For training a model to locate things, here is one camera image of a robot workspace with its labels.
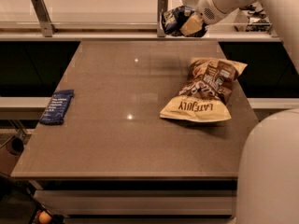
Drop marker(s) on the brown Late July chip bag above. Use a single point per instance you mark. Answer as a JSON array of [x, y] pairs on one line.
[[207, 91]]

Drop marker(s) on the table lower shelf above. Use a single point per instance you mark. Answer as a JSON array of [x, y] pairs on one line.
[[138, 202]]

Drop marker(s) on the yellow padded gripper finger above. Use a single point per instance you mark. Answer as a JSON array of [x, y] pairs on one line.
[[194, 26]]

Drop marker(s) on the metal rail bracket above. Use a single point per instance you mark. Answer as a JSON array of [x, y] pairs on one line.
[[162, 7], [46, 26]]

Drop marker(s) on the blue chip bag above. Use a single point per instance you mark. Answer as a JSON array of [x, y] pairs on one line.
[[172, 20]]

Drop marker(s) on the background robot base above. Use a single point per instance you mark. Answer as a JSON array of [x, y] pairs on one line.
[[252, 19]]

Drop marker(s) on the left metal rail bracket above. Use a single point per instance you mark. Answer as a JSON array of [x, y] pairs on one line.
[[46, 26]]

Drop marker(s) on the orange ball on floor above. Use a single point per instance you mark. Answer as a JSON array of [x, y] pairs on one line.
[[44, 218]]

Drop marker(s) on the blue rxbar blueberry bar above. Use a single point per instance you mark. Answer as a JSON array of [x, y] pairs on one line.
[[57, 107]]

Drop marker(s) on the right metal rail bracket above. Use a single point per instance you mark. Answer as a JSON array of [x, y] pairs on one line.
[[162, 7]]

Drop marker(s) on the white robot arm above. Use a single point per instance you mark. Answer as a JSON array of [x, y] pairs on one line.
[[268, 178]]

